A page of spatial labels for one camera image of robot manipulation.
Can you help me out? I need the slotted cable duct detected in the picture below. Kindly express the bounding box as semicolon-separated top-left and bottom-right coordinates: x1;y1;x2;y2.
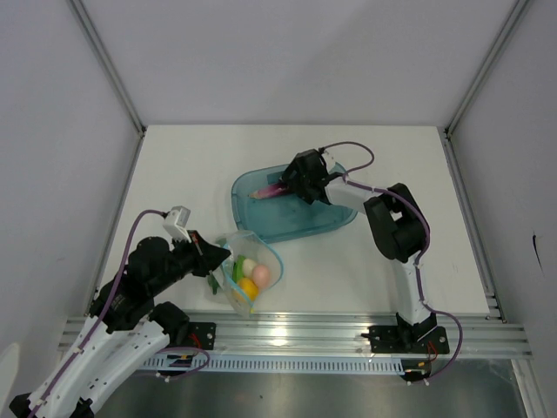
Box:
137;352;405;375

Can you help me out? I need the blue translucent plastic basin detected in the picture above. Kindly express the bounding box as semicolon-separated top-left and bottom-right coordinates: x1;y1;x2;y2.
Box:
231;165;357;244

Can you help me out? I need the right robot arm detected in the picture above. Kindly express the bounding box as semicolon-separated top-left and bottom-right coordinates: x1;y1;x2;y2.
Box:
281;149;434;352

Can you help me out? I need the left aluminium frame post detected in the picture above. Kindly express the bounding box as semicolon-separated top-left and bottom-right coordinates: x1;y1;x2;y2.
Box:
67;0;146;136

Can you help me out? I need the purple eggplant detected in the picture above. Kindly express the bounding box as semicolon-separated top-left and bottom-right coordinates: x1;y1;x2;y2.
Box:
249;182;291;199

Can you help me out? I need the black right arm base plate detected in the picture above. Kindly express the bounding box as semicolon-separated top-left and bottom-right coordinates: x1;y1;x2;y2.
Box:
360;326;450;354

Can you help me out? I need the pink egg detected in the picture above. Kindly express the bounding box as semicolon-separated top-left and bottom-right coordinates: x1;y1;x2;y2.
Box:
252;265;271;289

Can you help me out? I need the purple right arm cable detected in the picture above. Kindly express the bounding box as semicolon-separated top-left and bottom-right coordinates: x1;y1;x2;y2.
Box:
319;140;463;384

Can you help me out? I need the white egg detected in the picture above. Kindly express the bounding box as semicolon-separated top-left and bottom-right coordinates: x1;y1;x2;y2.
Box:
242;259;258;278

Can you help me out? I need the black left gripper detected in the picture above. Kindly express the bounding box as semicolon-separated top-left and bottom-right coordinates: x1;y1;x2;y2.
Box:
150;229;231;295

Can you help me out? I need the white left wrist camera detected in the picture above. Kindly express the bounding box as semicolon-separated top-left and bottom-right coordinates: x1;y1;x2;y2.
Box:
163;206;191;242

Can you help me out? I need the dark green chili pepper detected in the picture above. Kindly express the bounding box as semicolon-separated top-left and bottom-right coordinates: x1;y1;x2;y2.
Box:
206;274;221;295

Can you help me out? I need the right aluminium frame post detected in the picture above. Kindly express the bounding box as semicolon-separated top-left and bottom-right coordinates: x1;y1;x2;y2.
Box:
443;0;533;136

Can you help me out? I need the aluminium frame post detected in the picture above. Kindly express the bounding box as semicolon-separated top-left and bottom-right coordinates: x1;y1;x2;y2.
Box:
443;0;533;136
67;0;146;136

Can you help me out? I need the green bell pepper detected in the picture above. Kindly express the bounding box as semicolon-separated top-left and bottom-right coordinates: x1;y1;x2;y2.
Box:
232;255;245;284

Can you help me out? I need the aluminium mounting rail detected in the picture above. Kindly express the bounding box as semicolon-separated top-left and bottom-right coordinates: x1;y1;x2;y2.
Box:
58;309;533;359

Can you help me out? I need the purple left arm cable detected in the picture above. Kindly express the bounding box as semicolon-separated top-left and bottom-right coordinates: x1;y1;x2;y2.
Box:
25;208;210;410

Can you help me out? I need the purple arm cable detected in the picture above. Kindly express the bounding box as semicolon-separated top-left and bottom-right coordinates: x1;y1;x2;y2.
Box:
25;208;210;410
319;140;463;384

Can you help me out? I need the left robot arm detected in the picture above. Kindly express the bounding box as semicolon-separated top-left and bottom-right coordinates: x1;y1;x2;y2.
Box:
9;231;231;417

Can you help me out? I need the orange fruit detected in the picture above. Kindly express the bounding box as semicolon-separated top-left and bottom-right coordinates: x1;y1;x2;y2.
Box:
238;277;259;301

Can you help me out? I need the clear zip top bag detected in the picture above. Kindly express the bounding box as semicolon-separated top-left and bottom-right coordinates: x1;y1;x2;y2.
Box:
207;230;284;318

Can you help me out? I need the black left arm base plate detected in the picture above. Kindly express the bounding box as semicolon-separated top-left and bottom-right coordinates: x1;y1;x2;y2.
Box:
171;322;217;350

